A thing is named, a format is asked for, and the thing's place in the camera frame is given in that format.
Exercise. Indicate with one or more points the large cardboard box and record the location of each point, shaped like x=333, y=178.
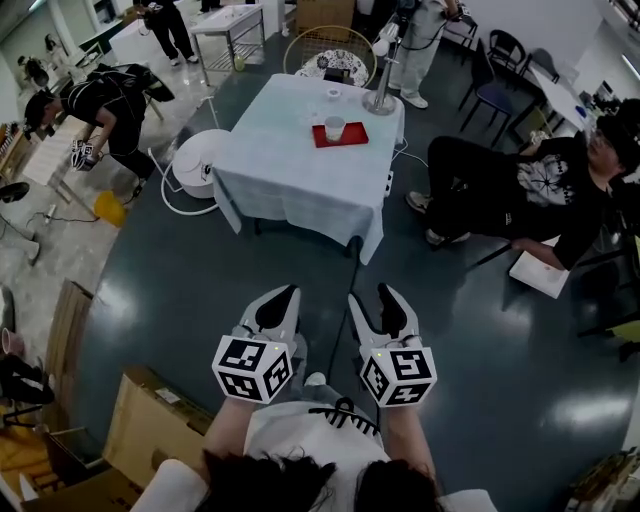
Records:
x=150, y=430

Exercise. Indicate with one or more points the person's white shirt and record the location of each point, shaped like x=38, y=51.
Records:
x=310, y=440

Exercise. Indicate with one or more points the black floor fan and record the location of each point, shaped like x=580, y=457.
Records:
x=14, y=191

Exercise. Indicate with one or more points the black chair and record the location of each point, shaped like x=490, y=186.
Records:
x=507, y=47
x=492, y=97

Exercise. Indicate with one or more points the white cup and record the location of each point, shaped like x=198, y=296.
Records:
x=334, y=129

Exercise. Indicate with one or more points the light blue tablecloth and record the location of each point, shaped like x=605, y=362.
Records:
x=300, y=175

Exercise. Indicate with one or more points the person's right forearm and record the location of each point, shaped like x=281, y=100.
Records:
x=407, y=440

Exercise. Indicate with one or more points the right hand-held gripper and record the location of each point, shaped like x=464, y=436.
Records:
x=400, y=372

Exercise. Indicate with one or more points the white floor power strip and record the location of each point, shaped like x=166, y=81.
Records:
x=50, y=214

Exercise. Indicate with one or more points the pink cup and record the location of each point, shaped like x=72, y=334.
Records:
x=9, y=341

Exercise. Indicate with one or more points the silver desk lamp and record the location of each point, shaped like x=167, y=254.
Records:
x=381, y=100

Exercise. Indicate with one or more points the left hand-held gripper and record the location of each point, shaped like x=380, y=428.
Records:
x=250, y=367

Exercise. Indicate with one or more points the white metal work table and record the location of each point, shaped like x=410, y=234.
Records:
x=227, y=17

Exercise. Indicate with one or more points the red tray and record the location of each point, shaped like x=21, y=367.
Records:
x=357, y=135

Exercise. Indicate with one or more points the white round appliance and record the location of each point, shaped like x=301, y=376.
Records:
x=195, y=165

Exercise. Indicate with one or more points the patterned round seat cushion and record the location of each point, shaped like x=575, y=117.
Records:
x=332, y=62

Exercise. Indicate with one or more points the person's white shoe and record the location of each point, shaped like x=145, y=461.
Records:
x=315, y=379

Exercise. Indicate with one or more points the person's left forearm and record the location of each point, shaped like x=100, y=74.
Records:
x=230, y=430

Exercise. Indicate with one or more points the yellow dustpan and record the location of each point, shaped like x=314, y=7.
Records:
x=111, y=209

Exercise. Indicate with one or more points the person's grey trousers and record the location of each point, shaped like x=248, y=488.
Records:
x=310, y=357

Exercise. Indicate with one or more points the white slatted bench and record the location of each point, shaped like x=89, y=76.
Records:
x=50, y=160

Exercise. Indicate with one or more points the white side table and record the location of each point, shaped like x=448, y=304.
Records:
x=560, y=95

